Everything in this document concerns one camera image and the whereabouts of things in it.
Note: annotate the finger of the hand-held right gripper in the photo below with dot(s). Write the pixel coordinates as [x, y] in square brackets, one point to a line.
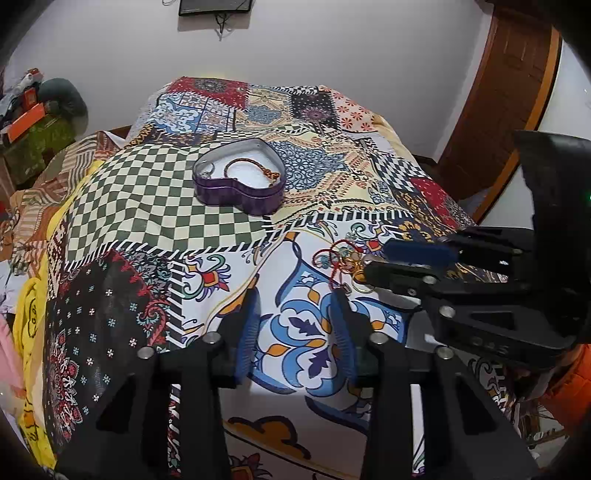
[397, 276]
[418, 251]

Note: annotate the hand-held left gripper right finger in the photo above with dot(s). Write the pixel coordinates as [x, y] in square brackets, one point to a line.
[340, 330]

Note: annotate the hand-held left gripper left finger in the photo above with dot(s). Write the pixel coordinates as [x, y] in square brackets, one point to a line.
[250, 330]

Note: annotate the purple heart-shaped tin box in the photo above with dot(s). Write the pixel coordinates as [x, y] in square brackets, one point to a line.
[240, 196]

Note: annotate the person's right forearm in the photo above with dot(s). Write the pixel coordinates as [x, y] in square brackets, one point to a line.
[568, 387]

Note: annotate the patchwork printed blanket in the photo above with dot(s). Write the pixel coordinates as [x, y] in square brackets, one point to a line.
[184, 221]

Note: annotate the brown wooden door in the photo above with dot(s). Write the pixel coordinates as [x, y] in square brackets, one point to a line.
[503, 92]

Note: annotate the yellow printed cloth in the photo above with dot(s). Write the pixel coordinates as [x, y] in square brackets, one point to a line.
[27, 323]

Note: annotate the pink cloth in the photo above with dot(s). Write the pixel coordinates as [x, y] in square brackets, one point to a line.
[10, 355]

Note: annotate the dark green round cushion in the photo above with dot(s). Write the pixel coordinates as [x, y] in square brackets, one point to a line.
[64, 99]

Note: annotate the orange flat box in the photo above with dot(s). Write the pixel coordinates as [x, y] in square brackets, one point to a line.
[25, 121]

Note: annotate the black wall-mounted screen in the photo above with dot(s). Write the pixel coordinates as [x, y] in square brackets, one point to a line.
[214, 5]

